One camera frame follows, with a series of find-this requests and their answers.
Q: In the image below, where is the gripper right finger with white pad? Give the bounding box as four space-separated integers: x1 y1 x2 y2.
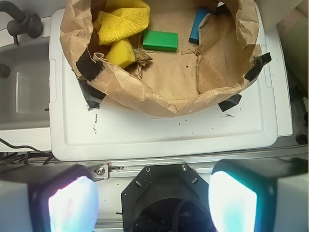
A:
209 158 309 232

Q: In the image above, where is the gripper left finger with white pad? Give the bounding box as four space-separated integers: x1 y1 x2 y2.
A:
0 164 99 232

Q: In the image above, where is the green block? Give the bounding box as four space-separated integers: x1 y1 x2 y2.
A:
142 30 178 52

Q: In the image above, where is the blue block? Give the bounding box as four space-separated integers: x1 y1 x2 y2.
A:
189 8 210 44

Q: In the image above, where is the black tape lower right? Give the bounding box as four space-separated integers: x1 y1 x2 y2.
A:
218 94 242 112

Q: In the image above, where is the black tape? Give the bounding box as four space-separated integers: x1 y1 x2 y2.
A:
218 94 242 112
77 79 106 109

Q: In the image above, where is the black tape lower left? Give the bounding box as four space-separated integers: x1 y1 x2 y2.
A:
77 79 106 109

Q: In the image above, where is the grey sink basin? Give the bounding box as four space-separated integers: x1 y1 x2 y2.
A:
0 38 50 130

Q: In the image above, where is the black tape left rim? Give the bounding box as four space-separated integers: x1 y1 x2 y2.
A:
76 48 105 81

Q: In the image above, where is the black tape rim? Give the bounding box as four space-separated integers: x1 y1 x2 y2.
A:
245 52 272 82
76 48 105 81

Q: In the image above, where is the black tape right rim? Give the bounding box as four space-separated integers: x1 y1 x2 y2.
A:
245 52 272 82

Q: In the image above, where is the yellow sponge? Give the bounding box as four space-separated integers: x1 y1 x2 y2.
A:
105 38 136 69

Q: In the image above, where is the black faucet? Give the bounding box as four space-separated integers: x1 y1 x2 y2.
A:
0 0 43 45

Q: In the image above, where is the yellow microfiber cloth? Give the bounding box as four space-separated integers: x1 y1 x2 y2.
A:
93 0 151 45

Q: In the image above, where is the thin black cable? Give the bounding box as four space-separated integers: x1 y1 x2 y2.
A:
0 138 55 165

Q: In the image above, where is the aluminium rail with bracket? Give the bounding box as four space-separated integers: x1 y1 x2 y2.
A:
84 158 218 181

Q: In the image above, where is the black octagonal mount plate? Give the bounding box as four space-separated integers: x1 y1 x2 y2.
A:
121 163 216 232

